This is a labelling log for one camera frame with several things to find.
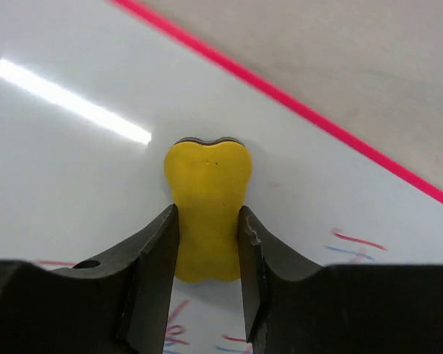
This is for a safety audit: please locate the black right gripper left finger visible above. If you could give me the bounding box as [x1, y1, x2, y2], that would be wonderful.
[0, 206, 179, 353]

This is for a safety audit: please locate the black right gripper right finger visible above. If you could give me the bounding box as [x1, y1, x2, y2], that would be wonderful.
[238, 207, 443, 353]

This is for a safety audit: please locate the yellow whiteboard eraser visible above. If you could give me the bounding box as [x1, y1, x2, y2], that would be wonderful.
[164, 137, 253, 283]

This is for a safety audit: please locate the pink framed whiteboard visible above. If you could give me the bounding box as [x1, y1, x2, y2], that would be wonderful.
[0, 1, 443, 353]

